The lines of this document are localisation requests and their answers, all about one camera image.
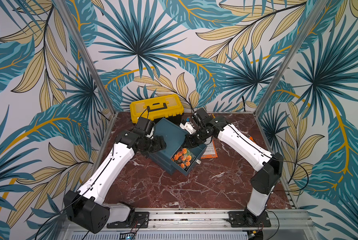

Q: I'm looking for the orange seed bag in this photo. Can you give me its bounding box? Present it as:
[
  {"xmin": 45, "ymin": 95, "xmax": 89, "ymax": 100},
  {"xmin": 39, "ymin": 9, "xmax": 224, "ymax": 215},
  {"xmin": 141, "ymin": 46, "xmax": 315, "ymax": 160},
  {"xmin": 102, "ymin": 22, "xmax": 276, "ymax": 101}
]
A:
[{"xmin": 201, "ymin": 139, "xmax": 218, "ymax": 159}]

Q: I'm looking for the teal drawer cabinet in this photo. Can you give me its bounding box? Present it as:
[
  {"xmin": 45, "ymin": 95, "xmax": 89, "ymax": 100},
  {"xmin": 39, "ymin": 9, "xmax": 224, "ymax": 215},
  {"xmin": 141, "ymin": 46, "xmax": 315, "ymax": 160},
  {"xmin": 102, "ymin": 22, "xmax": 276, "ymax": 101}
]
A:
[{"xmin": 149, "ymin": 119, "xmax": 202, "ymax": 176}]

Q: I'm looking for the teal top drawer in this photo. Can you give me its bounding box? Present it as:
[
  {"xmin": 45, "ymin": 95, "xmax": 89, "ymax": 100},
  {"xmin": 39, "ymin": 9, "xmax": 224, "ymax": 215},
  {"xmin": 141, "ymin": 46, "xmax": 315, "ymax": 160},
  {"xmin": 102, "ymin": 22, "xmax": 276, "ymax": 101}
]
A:
[{"xmin": 168, "ymin": 144, "xmax": 207, "ymax": 176}]

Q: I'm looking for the marigold photo seed bag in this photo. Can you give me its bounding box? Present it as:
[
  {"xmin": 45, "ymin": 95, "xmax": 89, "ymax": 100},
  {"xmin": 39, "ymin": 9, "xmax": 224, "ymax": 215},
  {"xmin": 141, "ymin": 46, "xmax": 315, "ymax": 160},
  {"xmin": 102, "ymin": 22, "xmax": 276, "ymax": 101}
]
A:
[{"xmin": 171, "ymin": 148, "xmax": 197, "ymax": 171}]

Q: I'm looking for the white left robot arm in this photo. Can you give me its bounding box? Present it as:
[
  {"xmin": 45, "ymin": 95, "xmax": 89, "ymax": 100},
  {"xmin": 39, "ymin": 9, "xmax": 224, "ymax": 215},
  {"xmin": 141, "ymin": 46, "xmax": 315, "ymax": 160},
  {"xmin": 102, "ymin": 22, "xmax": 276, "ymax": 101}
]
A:
[{"xmin": 63, "ymin": 131, "xmax": 167, "ymax": 234}]

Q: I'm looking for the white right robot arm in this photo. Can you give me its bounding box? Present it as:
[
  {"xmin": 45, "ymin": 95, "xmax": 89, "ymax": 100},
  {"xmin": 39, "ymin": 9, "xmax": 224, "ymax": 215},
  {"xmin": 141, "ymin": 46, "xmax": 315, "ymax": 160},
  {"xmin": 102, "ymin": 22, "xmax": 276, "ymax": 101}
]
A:
[{"xmin": 180, "ymin": 117, "xmax": 284, "ymax": 218}]

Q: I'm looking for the yellow and black toolbox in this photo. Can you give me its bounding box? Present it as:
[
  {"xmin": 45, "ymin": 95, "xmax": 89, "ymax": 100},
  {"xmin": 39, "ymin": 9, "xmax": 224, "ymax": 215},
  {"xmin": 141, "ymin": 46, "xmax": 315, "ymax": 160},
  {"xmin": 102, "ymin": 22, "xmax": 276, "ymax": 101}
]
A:
[{"xmin": 130, "ymin": 94, "xmax": 184, "ymax": 124}]

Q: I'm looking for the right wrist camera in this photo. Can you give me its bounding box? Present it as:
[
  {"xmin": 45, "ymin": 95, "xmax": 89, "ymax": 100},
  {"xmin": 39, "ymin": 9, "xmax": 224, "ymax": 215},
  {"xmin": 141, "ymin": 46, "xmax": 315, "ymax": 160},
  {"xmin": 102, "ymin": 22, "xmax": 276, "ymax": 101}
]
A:
[{"xmin": 179, "ymin": 108, "xmax": 214, "ymax": 134}]

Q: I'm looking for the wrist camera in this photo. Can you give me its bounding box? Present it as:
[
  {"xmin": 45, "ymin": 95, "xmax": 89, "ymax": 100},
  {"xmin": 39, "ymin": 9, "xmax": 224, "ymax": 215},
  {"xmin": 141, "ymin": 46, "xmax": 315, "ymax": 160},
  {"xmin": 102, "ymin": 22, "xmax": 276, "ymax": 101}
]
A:
[
  {"xmin": 179, "ymin": 108, "xmax": 214, "ymax": 134},
  {"xmin": 132, "ymin": 117, "xmax": 155, "ymax": 138}
]

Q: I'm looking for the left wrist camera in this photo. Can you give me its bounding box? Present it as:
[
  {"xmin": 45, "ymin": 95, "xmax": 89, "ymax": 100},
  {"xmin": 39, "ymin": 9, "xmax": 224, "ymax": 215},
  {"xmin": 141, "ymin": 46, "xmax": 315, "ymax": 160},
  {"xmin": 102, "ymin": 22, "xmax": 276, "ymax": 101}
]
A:
[{"xmin": 132, "ymin": 117, "xmax": 155, "ymax": 138}]

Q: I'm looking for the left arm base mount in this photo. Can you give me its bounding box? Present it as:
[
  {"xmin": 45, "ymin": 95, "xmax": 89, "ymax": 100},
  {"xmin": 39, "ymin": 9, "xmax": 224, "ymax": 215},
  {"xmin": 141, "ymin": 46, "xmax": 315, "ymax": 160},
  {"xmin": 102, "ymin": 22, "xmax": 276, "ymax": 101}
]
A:
[{"xmin": 107, "ymin": 212, "xmax": 150, "ymax": 229}]

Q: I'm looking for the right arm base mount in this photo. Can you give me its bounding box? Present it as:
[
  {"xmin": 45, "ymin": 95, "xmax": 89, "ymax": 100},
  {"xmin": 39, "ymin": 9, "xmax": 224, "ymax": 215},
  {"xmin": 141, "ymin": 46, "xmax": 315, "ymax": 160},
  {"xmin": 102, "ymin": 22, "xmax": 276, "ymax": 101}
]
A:
[{"xmin": 227, "ymin": 210, "xmax": 272, "ymax": 229}]

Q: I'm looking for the aluminium corner post right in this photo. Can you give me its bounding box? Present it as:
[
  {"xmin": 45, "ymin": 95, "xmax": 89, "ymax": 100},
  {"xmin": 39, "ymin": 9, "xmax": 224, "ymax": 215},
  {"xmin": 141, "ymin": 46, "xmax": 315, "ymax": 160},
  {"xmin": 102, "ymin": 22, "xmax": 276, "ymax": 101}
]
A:
[{"xmin": 254, "ymin": 0, "xmax": 328, "ymax": 119}]

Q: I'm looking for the aluminium corner post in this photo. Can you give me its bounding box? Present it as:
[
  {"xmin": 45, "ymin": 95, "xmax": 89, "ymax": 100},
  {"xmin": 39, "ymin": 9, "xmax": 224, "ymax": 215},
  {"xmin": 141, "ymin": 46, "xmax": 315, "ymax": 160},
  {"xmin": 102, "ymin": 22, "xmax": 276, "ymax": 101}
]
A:
[
  {"xmin": 254, "ymin": 0, "xmax": 328, "ymax": 119},
  {"xmin": 55, "ymin": 0, "xmax": 116, "ymax": 116}
]

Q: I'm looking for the aluminium corner post left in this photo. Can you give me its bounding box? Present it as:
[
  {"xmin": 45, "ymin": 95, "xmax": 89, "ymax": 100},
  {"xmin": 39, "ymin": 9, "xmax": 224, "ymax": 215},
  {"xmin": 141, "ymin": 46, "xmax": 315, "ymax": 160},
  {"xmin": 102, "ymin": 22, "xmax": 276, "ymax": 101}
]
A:
[{"xmin": 55, "ymin": 0, "xmax": 116, "ymax": 116}]

